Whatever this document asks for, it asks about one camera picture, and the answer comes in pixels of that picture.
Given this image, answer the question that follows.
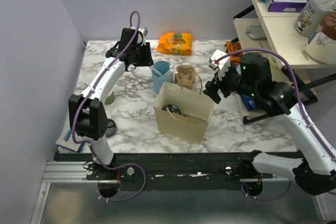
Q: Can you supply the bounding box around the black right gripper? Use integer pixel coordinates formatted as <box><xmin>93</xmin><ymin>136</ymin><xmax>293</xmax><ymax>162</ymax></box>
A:
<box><xmin>203</xmin><ymin>63</ymin><xmax>257</xmax><ymax>103</ymax></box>

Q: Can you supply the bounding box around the beige paper bag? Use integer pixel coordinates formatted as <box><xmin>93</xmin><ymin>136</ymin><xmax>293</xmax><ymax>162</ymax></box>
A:
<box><xmin>153</xmin><ymin>82</ymin><xmax>215</xmax><ymax>144</ymax></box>

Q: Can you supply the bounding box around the black plastic cup lid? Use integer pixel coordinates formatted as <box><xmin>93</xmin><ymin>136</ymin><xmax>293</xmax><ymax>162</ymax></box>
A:
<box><xmin>162</xmin><ymin>104</ymin><xmax>181</xmax><ymax>115</ymax></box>

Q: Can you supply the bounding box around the green paper cup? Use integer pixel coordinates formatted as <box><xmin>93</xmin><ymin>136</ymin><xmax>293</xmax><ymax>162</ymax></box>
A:
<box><xmin>104</xmin><ymin>89</ymin><xmax>115</xmax><ymax>105</ymax></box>

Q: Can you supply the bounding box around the single brown pulp cup carrier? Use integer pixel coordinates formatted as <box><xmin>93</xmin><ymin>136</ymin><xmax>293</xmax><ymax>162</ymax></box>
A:
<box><xmin>182</xmin><ymin>114</ymin><xmax>208</xmax><ymax>122</ymax></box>

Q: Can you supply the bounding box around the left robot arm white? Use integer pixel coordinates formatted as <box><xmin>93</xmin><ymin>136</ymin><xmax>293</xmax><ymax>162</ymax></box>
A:
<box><xmin>68</xmin><ymin>26</ymin><xmax>153</xmax><ymax>179</ymax></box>

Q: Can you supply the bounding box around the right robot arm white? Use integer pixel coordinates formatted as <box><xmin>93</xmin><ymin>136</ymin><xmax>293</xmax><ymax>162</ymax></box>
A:
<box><xmin>203</xmin><ymin>48</ymin><xmax>335</xmax><ymax>196</ymax></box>

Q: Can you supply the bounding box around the razor blister pack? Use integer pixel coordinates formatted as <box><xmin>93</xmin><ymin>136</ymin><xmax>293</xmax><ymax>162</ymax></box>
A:
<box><xmin>56</xmin><ymin>128</ymin><xmax>85</xmax><ymax>153</ymax></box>

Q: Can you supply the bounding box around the blue straw holder cup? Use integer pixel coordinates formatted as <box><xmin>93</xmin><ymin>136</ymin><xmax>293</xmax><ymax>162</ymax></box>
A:
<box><xmin>151</xmin><ymin>61</ymin><xmax>173</xmax><ymax>94</ymax></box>

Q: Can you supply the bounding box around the brown pulp cup carrier stack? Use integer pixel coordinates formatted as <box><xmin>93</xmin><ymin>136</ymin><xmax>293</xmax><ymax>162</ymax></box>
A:
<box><xmin>175</xmin><ymin>65</ymin><xmax>196</xmax><ymax>91</ymax></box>

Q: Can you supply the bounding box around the orange snack bag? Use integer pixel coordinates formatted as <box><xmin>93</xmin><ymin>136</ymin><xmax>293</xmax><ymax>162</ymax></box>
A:
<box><xmin>157</xmin><ymin>33</ymin><xmax>193</xmax><ymax>56</ymax></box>

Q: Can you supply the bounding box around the blue snack bag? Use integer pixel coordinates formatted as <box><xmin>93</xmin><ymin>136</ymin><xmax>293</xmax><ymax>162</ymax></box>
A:
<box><xmin>240</xmin><ymin>95</ymin><xmax>258</xmax><ymax>111</ymax></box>

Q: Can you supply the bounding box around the orange brown snack packet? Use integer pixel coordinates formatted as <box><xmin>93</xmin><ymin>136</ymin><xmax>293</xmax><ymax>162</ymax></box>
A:
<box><xmin>226</xmin><ymin>41</ymin><xmax>243</xmax><ymax>65</ymax></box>

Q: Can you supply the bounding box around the grey computer mouse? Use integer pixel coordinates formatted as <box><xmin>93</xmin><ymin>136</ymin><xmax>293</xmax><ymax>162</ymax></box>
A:
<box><xmin>245</xmin><ymin>25</ymin><xmax>267</xmax><ymax>40</ymax></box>

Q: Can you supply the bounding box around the purple tissue box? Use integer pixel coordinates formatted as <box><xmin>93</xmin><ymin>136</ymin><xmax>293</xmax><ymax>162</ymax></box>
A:
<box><xmin>263</xmin><ymin>0</ymin><xmax>309</xmax><ymax>13</ymax></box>

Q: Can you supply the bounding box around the cartoon paper roll brown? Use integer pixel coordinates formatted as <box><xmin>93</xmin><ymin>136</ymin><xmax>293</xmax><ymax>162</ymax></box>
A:
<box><xmin>305</xmin><ymin>13</ymin><xmax>336</xmax><ymax>65</ymax></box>

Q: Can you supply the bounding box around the cartoon paper roll grey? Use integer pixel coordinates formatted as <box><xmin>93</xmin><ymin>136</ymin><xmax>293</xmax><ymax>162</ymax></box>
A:
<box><xmin>295</xmin><ymin>0</ymin><xmax>335</xmax><ymax>38</ymax></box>

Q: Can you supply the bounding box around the beige shelf rack black frame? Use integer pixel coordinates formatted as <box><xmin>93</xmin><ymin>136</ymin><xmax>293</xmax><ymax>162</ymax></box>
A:
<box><xmin>233</xmin><ymin>0</ymin><xmax>336</xmax><ymax>125</ymax></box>

